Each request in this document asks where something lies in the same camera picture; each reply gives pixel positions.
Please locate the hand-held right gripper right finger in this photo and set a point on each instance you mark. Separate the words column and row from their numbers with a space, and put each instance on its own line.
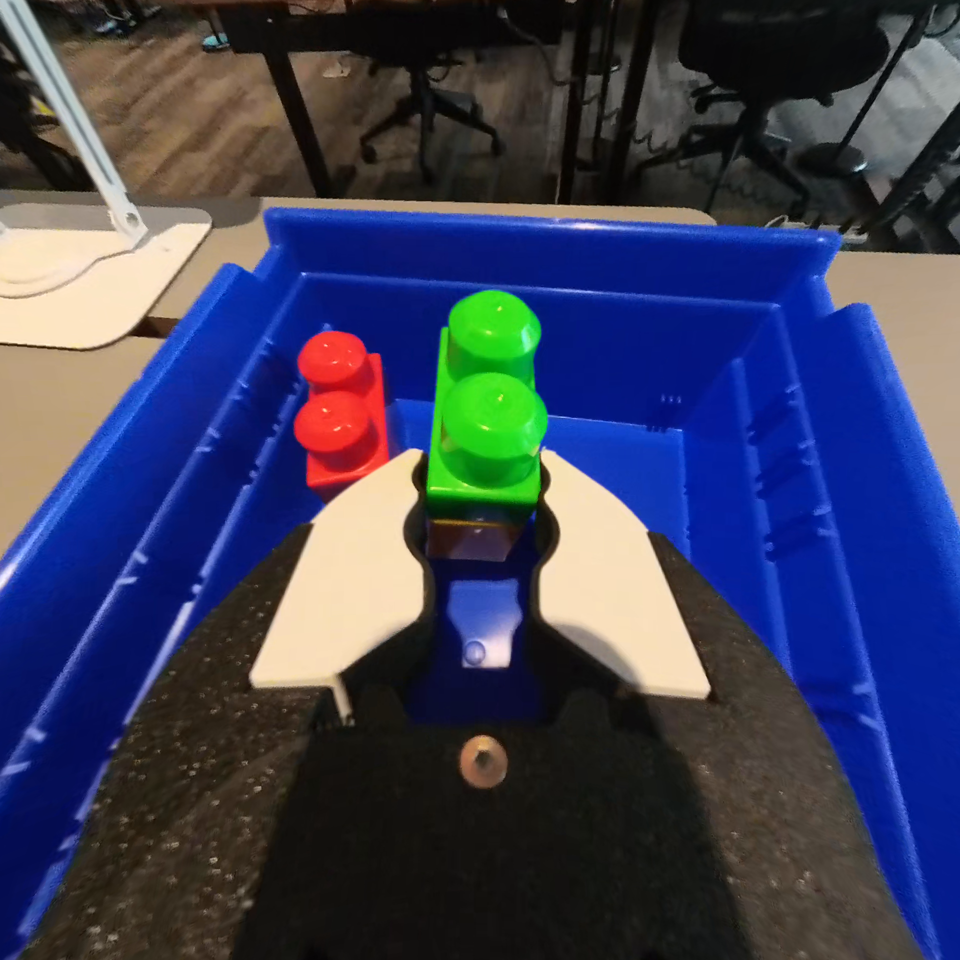
column 615, row 592

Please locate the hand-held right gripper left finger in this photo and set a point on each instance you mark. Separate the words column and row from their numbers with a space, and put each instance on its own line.
column 345, row 585

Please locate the black desk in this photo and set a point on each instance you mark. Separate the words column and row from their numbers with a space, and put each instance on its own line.
column 300, row 112

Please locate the white desk lamp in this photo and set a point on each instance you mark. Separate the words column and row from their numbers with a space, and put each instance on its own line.
column 75, row 300

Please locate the blue plastic bin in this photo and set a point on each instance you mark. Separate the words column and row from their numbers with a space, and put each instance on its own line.
column 637, row 337

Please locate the green mega block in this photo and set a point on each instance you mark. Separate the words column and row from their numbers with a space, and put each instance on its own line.
column 487, row 420

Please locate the black round-base stand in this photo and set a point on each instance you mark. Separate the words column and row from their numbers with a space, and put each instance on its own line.
column 832, row 159

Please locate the red mega block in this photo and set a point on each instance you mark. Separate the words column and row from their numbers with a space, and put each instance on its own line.
column 337, row 420

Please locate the black office chair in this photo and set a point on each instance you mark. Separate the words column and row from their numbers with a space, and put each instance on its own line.
column 427, row 97
column 780, row 45

